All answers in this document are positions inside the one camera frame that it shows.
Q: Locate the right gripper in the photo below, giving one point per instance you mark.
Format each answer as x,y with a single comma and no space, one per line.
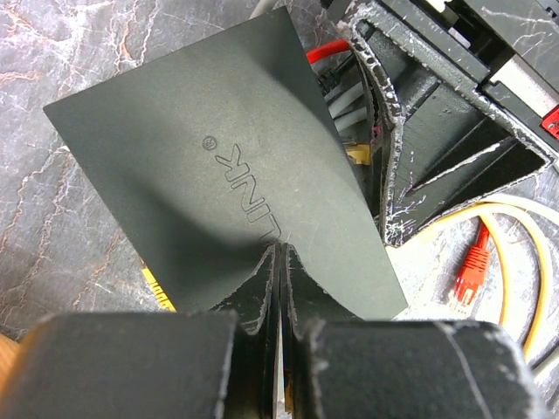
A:
449,154

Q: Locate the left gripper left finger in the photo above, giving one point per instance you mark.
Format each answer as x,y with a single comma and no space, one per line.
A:
218,364

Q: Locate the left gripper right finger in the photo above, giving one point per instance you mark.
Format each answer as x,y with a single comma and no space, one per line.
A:
337,365

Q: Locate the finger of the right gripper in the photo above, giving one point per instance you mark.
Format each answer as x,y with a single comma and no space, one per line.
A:
379,63

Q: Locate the black network switch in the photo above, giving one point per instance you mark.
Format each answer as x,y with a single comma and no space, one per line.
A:
210,154

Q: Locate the orange Mickey Mouse shirt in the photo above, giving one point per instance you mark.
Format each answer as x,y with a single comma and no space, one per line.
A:
9,350

